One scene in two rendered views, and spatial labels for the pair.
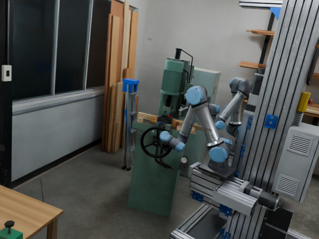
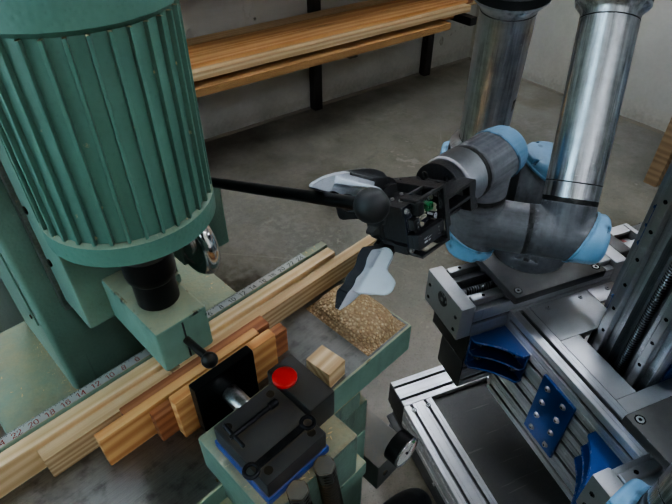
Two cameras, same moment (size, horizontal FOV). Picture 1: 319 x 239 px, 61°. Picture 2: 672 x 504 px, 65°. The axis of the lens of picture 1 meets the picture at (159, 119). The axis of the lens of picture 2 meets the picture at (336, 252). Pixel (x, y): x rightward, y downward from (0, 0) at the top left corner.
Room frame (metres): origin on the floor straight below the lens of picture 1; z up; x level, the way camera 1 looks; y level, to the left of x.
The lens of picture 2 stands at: (2.11, 0.19, 1.53)
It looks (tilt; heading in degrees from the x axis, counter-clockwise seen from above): 40 degrees down; 306
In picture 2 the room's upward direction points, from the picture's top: straight up
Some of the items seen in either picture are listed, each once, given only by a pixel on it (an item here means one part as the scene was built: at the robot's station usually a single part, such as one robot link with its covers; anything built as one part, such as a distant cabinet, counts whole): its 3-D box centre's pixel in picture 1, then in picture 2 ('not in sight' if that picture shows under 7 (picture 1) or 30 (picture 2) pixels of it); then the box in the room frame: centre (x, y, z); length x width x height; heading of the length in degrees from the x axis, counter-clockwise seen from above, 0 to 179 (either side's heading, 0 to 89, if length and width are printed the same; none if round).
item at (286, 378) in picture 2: not in sight; (284, 377); (2.39, -0.08, 1.02); 0.03 x 0.03 x 0.01
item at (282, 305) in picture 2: (175, 123); (241, 332); (2.55, -0.16, 0.92); 0.60 x 0.02 x 0.04; 82
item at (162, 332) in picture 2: (167, 110); (159, 313); (2.58, -0.06, 1.03); 0.14 x 0.07 x 0.09; 172
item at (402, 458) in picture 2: (183, 160); (398, 449); (2.32, -0.28, 0.65); 0.06 x 0.04 x 0.08; 82
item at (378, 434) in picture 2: (183, 164); (369, 444); (2.38, -0.29, 0.58); 0.12 x 0.08 x 0.08; 172
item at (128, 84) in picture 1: (129, 124); not in sight; (3.37, 0.38, 0.58); 0.27 x 0.25 x 1.16; 74
